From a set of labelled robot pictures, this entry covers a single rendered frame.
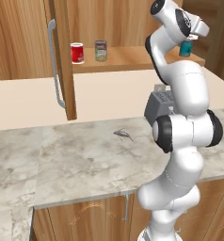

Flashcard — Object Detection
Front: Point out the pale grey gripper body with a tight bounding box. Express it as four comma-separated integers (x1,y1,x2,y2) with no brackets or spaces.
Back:
191,17,211,38

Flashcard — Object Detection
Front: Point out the open wooden cabinet door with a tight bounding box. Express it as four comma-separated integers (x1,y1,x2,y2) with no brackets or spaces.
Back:
42,0,78,121
182,0,224,87

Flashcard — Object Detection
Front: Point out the wooden base cabinet door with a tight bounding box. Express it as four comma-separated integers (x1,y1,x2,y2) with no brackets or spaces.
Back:
129,177,224,241
33,193,135,241

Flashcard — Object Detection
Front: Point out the teal can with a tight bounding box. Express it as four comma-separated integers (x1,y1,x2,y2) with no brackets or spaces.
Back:
179,39,194,58

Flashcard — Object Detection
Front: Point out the grey toaster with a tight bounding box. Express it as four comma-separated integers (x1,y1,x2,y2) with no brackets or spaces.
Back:
143,83,182,127

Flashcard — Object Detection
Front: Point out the grey and green can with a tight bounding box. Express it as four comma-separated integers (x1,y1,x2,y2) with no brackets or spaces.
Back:
94,40,108,63

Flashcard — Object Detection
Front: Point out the red can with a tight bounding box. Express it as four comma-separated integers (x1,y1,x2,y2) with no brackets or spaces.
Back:
70,42,86,65

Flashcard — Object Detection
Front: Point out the wooden wall cabinet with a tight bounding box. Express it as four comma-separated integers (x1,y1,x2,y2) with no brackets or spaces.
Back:
66,0,206,75

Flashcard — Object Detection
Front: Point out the long grey cabinet door handle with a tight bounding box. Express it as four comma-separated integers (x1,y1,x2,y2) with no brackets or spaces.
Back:
47,18,67,109

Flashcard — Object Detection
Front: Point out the closed wooden wall cabinet door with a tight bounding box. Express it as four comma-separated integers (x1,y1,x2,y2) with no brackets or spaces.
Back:
0,0,56,82

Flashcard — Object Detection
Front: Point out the short grey base cabinet handle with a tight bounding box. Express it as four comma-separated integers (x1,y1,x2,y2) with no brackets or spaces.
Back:
122,194,130,222

